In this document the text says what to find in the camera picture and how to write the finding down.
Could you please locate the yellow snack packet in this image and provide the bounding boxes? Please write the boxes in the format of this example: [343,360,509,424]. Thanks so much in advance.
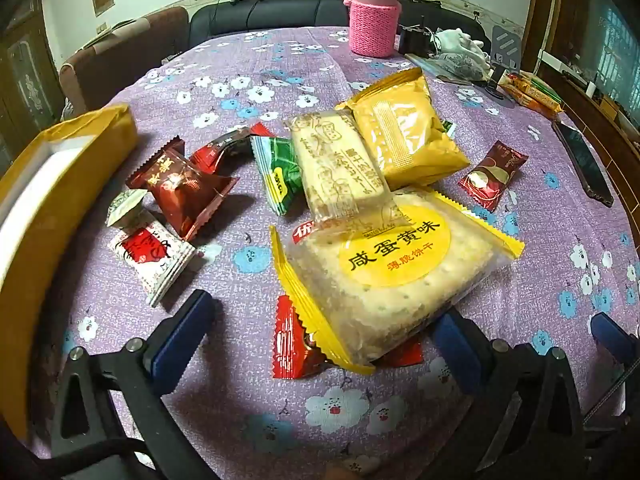
[334,67,472,192]

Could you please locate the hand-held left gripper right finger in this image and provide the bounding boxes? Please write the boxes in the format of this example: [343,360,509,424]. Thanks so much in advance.
[431,309,587,480]

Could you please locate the wooden side cabinet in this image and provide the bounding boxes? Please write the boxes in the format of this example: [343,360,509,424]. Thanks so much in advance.
[522,0,640,201]

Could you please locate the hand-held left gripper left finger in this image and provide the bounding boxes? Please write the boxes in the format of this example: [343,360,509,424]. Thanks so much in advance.
[47,289,218,480]

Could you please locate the white box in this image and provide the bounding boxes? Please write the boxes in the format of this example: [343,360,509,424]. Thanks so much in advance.
[537,50,576,73]

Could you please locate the black smartphone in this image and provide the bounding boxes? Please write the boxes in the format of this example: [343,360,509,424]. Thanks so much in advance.
[552,119,615,208]

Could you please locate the maroon candy packet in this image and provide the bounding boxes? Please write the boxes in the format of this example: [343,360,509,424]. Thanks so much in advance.
[457,140,530,212]

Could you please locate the black leather sofa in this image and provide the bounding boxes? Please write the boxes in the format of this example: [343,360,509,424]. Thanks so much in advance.
[189,0,493,51]

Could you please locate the brown chair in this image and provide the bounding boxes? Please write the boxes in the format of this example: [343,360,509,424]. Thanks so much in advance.
[59,6,190,113]

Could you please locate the dark red snack packet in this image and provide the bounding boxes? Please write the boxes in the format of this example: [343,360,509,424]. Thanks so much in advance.
[125,136,240,241]

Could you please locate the large yellow-label cracker packet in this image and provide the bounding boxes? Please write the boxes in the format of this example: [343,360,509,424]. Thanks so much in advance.
[269,186,526,376]

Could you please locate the white and red snack packet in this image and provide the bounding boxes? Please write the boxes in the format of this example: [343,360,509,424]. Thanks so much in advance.
[105,191,197,308]

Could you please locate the dark wooden glass cabinet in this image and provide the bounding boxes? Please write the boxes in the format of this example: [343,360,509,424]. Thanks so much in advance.
[0,0,66,161]

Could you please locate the grey phone stand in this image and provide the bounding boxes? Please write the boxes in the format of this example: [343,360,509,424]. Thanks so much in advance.
[482,25,523,108]

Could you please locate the small red black snack packet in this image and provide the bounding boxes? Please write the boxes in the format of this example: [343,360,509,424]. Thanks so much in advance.
[190,127,251,176]
[271,294,425,380]

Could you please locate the white gloves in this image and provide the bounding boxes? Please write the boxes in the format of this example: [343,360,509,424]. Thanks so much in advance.
[432,29,493,81]

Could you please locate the pink sleeved thermos bottle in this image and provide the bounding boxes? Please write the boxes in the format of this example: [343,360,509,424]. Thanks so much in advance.
[344,0,403,57]

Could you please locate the purple floral tablecloth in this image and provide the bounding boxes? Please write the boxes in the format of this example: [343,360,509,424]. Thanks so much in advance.
[30,25,640,480]

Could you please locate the clear cream biscuit packet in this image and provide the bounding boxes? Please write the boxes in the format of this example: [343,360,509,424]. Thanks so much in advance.
[286,109,416,233]

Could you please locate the green snack packet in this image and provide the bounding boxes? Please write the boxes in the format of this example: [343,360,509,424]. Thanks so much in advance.
[250,135,306,217]

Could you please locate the orange biscuit pack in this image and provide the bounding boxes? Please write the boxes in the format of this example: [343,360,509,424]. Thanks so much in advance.
[500,82,563,113]

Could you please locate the clear plastic bag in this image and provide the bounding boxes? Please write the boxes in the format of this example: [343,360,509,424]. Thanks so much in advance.
[415,55,481,86]

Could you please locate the green biscuit pack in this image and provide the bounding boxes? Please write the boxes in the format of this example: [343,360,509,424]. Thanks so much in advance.
[520,72,563,103]

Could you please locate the yellow cardboard box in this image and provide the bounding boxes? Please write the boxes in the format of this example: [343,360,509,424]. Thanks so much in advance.
[0,104,138,441]

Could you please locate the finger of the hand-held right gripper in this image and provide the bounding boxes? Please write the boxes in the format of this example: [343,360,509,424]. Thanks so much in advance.
[590,311,640,368]

